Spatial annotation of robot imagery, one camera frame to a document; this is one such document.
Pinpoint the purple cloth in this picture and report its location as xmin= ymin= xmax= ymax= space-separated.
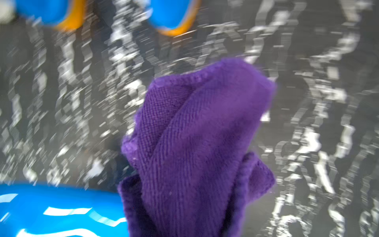
xmin=118 ymin=58 xmax=276 ymax=237

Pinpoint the blue rubber boot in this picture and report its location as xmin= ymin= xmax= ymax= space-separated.
xmin=145 ymin=0 xmax=201 ymax=37
xmin=15 ymin=0 xmax=86 ymax=31
xmin=1 ymin=184 xmax=130 ymax=237

